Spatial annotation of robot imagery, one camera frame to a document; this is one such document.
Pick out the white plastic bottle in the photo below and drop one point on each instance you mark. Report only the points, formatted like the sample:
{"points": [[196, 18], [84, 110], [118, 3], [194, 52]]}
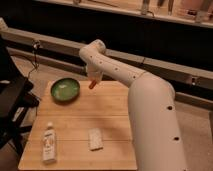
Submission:
{"points": [[49, 144]]}

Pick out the white rectangular sponge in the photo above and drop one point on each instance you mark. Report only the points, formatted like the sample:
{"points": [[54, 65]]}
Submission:
{"points": [[95, 139]]}

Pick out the black chair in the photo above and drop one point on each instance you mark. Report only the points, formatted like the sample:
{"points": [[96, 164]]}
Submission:
{"points": [[15, 100]]}

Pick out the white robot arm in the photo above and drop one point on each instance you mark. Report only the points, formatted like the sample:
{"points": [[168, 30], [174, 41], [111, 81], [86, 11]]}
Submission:
{"points": [[155, 130]]}

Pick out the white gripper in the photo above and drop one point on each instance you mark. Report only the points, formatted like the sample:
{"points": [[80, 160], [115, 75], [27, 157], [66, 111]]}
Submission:
{"points": [[93, 73]]}

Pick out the orange red pepper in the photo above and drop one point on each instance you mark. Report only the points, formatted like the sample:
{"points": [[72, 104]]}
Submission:
{"points": [[92, 84]]}

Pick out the green ceramic bowl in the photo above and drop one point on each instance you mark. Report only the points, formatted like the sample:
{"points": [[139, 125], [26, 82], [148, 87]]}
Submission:
{"points": [[65, 89]]}

